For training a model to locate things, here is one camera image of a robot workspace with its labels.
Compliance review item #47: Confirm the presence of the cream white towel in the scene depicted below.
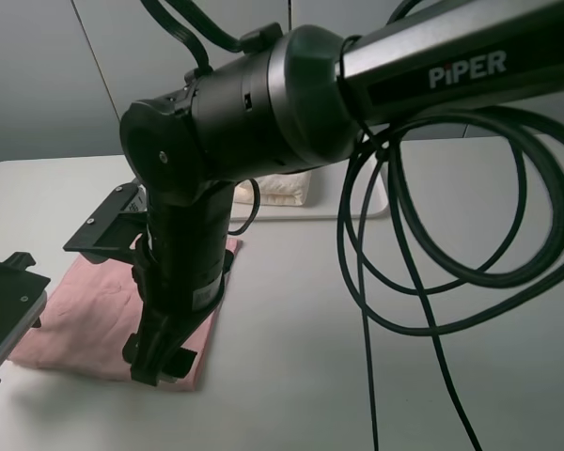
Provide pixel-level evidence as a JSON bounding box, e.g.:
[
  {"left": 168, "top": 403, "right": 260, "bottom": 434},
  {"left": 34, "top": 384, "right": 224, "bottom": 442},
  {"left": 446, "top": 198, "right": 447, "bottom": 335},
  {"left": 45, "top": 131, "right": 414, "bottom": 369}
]
[{"left": 233, "top": 171, "right": 312, "bottom": 207}]

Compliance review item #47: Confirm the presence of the pink towel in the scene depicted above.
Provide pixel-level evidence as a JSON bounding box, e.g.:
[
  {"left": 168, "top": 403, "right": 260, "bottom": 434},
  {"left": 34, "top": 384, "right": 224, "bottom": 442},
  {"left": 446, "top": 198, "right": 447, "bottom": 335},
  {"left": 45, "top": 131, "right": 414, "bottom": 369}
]
[{"left": 7, "top": 237, "right": 243, "bottom": 393}]

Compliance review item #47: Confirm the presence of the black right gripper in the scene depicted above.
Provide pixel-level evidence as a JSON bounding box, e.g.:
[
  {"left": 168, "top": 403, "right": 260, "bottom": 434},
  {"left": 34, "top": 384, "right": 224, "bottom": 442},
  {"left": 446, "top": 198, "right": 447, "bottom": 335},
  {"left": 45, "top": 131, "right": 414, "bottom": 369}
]
[{"left": 122, "top": 231, "right": 234, "bottom": 381}]

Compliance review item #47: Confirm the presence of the white plastic tray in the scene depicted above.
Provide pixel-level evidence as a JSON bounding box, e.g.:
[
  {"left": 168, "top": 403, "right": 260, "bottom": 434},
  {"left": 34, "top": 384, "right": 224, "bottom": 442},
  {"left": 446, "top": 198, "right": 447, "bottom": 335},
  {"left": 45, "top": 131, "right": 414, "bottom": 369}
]
[{"left": 256, "top": 155, "right": 388, "bottom": 222}]

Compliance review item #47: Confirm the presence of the black right camera cable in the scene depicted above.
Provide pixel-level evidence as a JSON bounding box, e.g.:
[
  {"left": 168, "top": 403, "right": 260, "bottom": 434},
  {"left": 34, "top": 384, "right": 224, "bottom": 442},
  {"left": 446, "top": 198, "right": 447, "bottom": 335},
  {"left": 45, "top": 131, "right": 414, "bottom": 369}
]
[{"left": 225, "top": 0, "right": 564, "bottom": 451}]

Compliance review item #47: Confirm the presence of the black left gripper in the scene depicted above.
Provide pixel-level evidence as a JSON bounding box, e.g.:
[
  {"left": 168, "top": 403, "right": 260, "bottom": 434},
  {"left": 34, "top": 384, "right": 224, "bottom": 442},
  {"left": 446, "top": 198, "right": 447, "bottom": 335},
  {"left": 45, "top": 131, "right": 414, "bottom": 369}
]
[{"left": 0, "top": 252, "right": 51, "bottom": 301}]

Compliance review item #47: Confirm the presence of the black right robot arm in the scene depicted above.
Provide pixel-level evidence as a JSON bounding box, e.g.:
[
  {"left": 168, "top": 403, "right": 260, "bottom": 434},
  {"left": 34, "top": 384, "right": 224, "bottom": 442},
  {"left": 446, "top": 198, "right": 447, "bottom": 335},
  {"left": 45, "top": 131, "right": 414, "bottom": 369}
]
[{"left": 120, "top": 1, "right": 564, "bottom": 385}]

